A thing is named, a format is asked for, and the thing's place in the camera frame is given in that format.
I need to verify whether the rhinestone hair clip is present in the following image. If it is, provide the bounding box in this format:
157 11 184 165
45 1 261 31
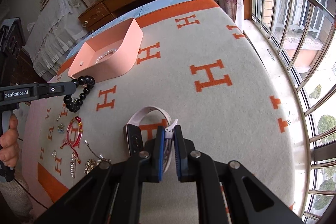
69 152 78 179

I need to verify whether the stone window sill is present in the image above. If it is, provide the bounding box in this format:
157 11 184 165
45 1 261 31
244 19 315 214

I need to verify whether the black bead bracelet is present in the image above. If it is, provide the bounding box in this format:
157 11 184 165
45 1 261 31
63 76 95 113

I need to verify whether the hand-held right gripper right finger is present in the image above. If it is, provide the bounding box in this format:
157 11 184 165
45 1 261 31
173 125 305 224

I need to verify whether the pink bedsheet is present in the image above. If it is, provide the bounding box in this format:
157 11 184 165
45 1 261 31
21 74 66 209

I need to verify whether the silver chain pendant necklace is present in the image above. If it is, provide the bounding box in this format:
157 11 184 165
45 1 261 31
83 140 112 165

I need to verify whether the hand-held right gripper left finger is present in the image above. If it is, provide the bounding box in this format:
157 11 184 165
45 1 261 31
34 126 166 224

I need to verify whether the person's patterned clothing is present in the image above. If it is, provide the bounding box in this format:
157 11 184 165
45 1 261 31
0 179 34 224

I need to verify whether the pink plastic tray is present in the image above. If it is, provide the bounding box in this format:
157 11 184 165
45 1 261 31
68 17 144 83

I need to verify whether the orange and cream patterned blanket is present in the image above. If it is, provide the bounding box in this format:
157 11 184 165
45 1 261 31
37 0 302 214

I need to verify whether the white pearl bracelet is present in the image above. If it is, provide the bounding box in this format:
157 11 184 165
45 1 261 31
95 48 117 64

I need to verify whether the barred window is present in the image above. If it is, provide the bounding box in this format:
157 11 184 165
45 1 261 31
244 0 336 224

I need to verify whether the red cord bracelet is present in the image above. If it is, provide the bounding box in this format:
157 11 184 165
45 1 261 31
60 116 85 163

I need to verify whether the black cable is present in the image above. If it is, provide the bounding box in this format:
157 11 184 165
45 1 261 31
14 178 53 211

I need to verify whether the person's left hand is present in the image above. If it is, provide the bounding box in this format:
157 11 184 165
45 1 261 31
0 113 19 169

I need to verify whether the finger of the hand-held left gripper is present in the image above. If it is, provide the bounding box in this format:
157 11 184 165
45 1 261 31
35 80 79 100

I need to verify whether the black equipment stand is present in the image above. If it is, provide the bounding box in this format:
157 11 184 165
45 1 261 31
0 18 27 88

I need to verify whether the furniture under white lace cover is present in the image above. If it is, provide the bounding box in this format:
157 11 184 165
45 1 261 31
22 0 88 81

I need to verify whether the brown wooden door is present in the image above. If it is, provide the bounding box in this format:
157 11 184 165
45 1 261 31
16 48 48 83

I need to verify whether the white strap smartwatch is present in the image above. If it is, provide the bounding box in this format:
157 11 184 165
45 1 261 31
123 106 179 174

